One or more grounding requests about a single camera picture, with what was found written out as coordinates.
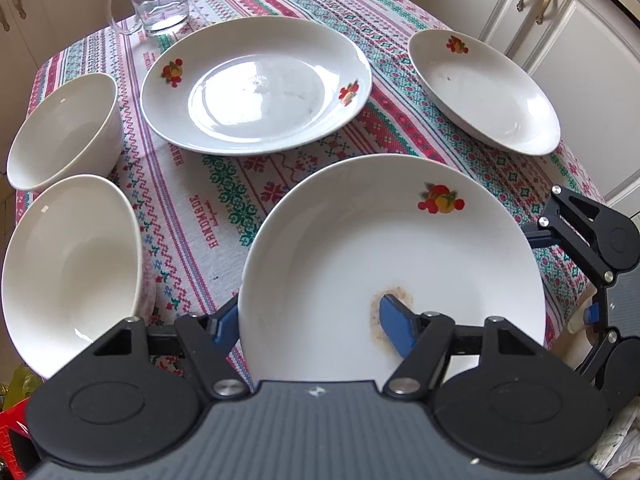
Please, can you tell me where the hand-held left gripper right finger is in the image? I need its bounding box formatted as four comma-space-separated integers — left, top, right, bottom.
379, 294, 546, 398

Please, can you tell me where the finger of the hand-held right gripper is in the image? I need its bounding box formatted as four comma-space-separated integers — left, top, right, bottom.
574, 280, 621, 391
522, 185, 616, 286

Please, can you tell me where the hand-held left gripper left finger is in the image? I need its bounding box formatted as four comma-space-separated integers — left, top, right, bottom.
92, 295, 251, 401

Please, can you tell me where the white deep plate fruit print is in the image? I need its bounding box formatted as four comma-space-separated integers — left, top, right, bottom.
237, 154, 547, 393
407, 29, 562, 156

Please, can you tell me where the white bowl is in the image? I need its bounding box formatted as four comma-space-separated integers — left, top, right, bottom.
1, 174, 145, 380
6, 72, 125, 192

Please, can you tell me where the large white plate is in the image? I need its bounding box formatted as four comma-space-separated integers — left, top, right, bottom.
140, 16, 372, 157

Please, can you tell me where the patterned red green tablecloth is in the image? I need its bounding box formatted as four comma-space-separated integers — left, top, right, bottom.
15, 0, 608, 391

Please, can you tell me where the white knitted cloth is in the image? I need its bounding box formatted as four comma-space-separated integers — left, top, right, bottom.
590, 405, 640, 480

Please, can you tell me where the yellow plastic bag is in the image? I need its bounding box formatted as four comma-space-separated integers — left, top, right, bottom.
0, 364, 46, 411

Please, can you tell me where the red plastic object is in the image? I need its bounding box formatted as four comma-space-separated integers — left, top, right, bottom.
0, 400, 38, 480

